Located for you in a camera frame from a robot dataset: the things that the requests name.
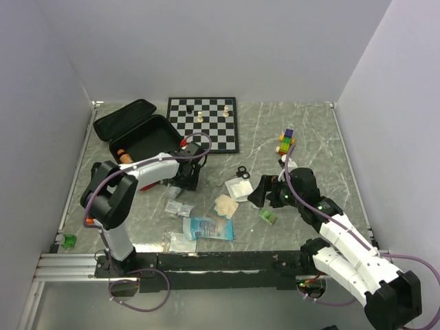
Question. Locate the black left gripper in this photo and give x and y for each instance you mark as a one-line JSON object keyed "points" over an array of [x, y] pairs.
{"points": [[190, 183]]}

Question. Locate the white gauze pouch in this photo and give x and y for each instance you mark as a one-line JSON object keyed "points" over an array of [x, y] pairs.
{"points": [[239, 189]]}

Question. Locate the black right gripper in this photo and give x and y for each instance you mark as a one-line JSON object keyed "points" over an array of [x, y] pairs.
{"points": [[258, 196]]}

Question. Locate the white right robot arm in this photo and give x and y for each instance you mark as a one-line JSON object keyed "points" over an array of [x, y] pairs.
{"points": [[390, 297]]}

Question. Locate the brown bottle orange cap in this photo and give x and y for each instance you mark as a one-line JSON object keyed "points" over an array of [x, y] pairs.
{"points": [[124, 157]]}

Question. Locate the cream chess pawn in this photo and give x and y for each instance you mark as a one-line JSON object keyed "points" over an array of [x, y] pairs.
{"points": [[200, 116]]}

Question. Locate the blue wipes packet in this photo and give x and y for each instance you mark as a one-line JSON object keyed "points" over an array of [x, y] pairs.
{"points": [[207, 228]]}

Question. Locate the clear flat plastic pouch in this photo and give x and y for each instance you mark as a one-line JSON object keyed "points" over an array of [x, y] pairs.
{"points": [[174, 242]]}

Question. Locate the red black medicine case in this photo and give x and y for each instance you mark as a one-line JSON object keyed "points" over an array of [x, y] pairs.
{"points": [[147, 137]]}

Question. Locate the beige bandage pack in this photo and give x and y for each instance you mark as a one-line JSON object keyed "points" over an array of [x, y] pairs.
{"points": [[223, 209]]}

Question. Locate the colourful toy block car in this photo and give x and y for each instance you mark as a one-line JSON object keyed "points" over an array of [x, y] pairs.
{"points": [[286, 141]]}

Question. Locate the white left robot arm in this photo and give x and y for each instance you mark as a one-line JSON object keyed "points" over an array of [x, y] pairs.
{"points": [[108, 198]]}

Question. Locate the black handled scissors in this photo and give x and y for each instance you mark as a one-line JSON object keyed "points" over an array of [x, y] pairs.
{"points": [[241, 172]]}

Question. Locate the small green box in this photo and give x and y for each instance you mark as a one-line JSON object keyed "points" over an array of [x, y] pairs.
{"points": [[268, 216]]}

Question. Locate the black white chessboard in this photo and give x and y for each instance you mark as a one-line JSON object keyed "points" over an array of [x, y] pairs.
{"points": [[223, 131]]}

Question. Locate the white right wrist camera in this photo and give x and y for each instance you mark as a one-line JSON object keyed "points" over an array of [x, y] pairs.
{"points": [[291, 166]]}

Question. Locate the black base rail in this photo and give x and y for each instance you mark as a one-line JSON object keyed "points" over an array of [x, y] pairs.
{"points": [[215, 270]]}

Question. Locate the white medicine bottle green label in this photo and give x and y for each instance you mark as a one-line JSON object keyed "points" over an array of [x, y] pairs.
{"points": [[173, 191]]}

